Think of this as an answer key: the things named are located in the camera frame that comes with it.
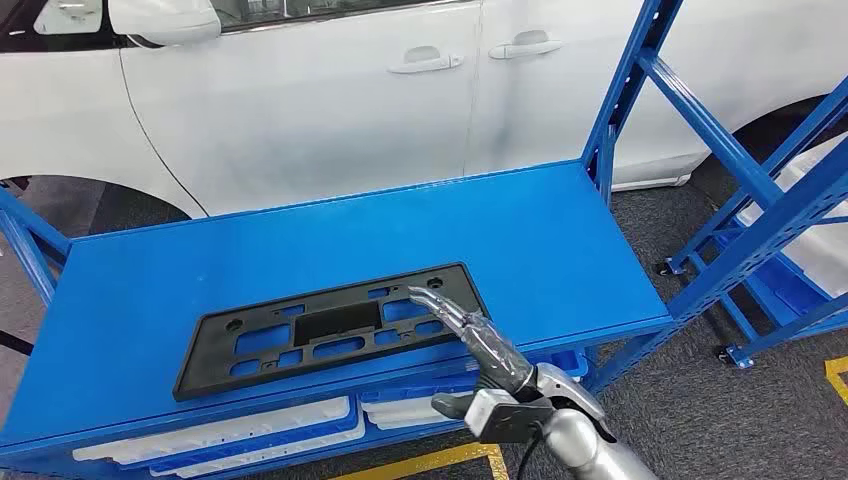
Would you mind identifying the large white plastic bin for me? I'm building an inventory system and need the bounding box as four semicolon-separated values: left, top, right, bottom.
71;396;352;465

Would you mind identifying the white plastic storage bin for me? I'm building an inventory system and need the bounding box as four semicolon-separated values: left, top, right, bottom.
370;410;466;432
360;390;478;425
735;132;848;299
148;422;367;480

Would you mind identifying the white car side mirror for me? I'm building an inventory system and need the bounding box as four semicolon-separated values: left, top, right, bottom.
107;0;223;48

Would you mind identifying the blue wheeled shelf rack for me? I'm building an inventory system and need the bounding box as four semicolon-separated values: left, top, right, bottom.
655;79;848;370

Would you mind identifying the black plastic licence plate bracket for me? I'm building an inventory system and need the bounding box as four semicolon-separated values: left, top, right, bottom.
172;262;490;403

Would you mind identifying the white car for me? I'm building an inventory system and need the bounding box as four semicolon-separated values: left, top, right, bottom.
0;0;848;220

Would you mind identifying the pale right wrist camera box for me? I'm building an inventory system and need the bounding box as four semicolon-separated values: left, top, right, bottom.
463;389;556;445

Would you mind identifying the blue metal shelf rack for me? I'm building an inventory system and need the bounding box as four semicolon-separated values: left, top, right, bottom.
0;0;848;480

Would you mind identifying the white car door handle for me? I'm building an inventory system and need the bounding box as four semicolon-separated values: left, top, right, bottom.
387;46;465;75
488;29;563;61

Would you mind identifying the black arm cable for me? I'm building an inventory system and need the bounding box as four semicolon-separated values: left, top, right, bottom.
515;423;542;480

